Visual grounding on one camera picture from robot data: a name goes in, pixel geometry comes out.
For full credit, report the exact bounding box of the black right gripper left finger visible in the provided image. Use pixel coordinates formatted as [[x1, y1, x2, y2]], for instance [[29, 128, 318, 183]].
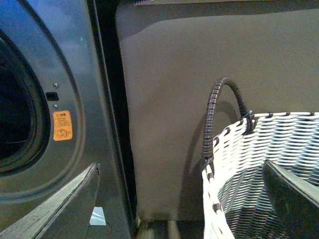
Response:
[[0, 163, 100, 239]]

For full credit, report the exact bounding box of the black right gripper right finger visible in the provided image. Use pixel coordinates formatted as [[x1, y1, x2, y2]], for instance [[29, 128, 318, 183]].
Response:
[[262, 160, 319, 239]]

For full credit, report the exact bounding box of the grey front-load washing machine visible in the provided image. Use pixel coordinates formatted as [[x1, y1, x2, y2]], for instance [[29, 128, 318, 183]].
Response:
[[0, 0, 135, 239]]

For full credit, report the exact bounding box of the silver tape patch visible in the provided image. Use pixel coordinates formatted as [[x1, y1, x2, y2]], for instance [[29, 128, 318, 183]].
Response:
[[89, 207, 106, 226]]

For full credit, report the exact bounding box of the white woven laundry basket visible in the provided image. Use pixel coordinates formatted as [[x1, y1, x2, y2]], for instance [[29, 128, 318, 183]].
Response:
[[201, 112, 319, 239]]

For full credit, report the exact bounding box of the orange warning sticker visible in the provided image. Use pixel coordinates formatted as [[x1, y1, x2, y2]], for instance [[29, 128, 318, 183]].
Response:
[[53, 110, 73, 141]]

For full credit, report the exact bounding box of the grey fabric-covered cabinet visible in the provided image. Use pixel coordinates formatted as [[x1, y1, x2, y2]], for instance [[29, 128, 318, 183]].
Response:
[[116, 0, 319, 220]]

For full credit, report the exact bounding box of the dark brown basket handle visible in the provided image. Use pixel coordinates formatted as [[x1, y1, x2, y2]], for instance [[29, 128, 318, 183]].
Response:
[[202, 77, 257, 162]]

